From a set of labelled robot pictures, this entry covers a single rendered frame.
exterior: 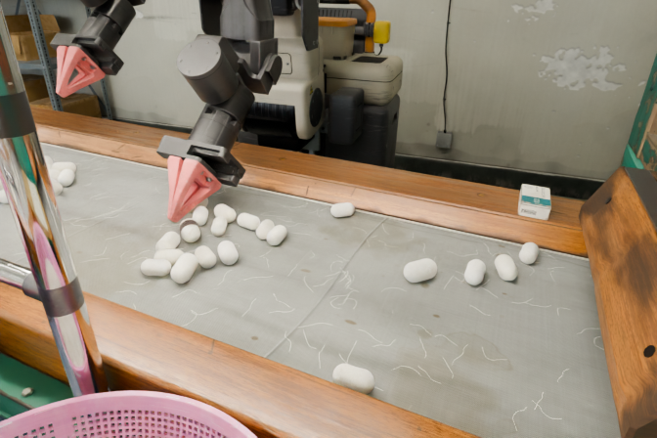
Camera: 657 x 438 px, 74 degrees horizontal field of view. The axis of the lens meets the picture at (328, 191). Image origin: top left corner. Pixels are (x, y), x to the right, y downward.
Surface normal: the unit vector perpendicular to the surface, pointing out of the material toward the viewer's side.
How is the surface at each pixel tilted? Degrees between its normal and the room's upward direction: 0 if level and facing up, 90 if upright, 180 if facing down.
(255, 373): 0
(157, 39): 90
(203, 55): 42
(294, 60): 98
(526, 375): 0
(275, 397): 0
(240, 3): 90
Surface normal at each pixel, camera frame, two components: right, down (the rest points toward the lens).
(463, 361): 0.02, -0.90
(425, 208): -0.26, -0.37
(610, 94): -0.30, 0.40
